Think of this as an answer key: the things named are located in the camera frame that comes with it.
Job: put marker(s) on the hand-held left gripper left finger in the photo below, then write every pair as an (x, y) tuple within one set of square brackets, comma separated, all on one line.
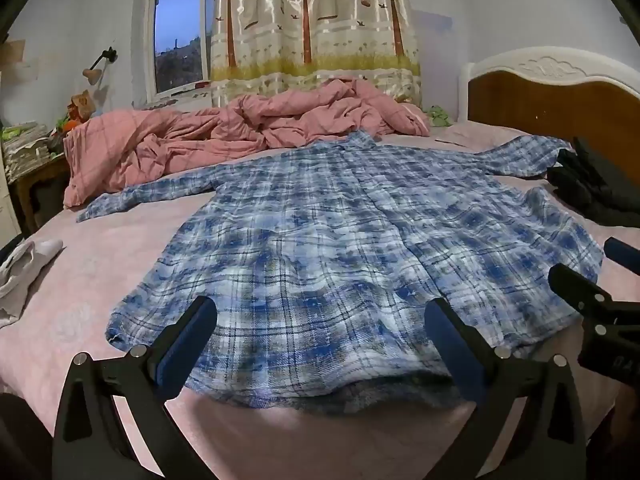
[(187, 345)]

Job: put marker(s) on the wooden nightstand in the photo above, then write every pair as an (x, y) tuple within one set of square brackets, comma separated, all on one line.
[(40, 180)]

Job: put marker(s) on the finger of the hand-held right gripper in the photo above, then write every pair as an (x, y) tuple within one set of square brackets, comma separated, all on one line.
[(575, 285), (622, 255)]

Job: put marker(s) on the pink pillow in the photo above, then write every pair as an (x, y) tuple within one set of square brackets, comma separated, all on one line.
[(480, 135)]

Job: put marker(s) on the white frame window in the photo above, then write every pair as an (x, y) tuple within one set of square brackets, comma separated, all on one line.
[(180, 35)]

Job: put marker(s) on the pink checked quilt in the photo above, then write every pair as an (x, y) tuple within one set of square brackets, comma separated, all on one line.
[(200, 135)]

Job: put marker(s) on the black clothing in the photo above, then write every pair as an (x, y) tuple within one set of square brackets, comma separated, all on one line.
[(600, 185)]

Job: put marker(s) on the green cloth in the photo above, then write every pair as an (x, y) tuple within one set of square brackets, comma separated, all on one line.
[(440, 116)]

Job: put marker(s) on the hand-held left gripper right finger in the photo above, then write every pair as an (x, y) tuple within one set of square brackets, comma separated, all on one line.
[(455, 345)]

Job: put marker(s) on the bed with pink sheet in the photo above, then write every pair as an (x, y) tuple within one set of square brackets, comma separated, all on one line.
[(100, 285)]

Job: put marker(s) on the white wooden headboard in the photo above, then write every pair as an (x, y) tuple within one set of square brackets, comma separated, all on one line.
[(550, 105)]

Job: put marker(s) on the wall lamp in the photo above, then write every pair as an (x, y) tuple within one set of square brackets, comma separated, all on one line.
[(92, 75)]

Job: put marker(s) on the tree print curtain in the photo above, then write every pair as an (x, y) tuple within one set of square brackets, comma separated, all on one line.
[(310, 35)]

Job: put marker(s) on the blue plaid shirt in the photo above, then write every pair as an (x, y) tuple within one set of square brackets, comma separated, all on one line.
[(325, 240)]

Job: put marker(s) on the brown paper box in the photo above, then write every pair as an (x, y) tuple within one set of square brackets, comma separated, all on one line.
[(82, 102)]

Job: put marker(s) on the white cloth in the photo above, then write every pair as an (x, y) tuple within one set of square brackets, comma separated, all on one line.
[(25, 265)]

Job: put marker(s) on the orange round object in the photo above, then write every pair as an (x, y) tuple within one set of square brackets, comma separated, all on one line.
[(72, 125)]

